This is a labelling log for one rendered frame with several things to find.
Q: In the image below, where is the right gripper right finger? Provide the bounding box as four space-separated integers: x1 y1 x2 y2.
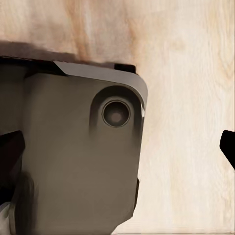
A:
219 130 235 170

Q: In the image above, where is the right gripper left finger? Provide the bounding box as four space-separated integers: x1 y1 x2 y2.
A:
0 130 25 189

